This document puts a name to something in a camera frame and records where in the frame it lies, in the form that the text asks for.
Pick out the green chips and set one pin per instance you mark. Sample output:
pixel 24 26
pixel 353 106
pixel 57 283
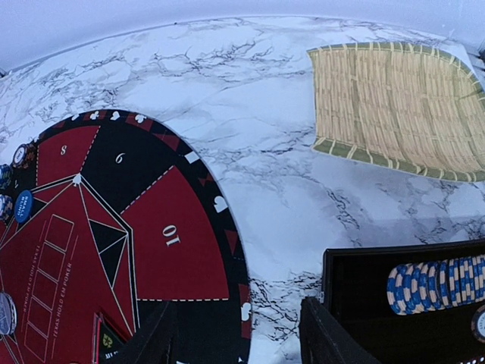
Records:
pixel 6 173

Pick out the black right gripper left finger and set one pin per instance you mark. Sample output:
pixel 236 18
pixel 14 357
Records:
pixel 155 342

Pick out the triangular all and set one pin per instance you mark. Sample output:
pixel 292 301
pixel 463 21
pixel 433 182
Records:
pixel 107 342

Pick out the yellow woven bamboo mat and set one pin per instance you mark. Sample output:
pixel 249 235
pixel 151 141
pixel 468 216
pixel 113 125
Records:
pixel 399 105

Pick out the single chip in case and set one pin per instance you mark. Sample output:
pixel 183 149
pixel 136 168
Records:
pixel 478 324

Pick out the round red black poker mat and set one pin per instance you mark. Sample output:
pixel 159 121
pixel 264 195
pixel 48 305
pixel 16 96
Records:
pixel 126 215

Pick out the blue chips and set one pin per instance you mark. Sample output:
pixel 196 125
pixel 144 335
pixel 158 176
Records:
pixel 6 207

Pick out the chip stack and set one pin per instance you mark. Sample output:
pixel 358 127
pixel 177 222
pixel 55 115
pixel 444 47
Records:
pixel 24 156

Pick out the blue small blind button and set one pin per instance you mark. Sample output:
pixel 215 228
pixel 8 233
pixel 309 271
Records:
pixel 23 206

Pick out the blue white chip row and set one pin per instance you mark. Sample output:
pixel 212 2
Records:
pixel 415 288

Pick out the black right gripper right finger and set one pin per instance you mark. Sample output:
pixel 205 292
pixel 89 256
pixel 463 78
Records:
pixel 324 340

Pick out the black poker set case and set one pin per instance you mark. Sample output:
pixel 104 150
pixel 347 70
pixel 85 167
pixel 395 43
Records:
pixel 354 290

